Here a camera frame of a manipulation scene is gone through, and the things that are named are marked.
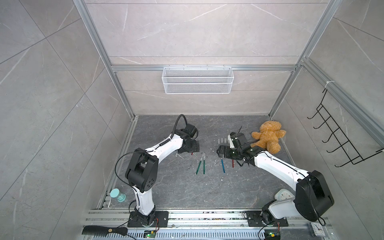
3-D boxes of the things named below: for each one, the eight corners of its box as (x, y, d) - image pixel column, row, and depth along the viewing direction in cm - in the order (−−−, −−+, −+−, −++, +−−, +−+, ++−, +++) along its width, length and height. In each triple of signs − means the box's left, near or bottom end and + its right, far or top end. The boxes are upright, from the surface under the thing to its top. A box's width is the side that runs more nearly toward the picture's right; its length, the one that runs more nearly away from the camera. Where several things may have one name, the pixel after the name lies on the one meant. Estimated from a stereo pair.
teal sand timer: (116, 202, 81) (108, 197, 73) (119, 193, 83) (111, 188, 76) (124, 202, 81) (117, 197, 73) (127, 193, 83) (120, 188, 76)
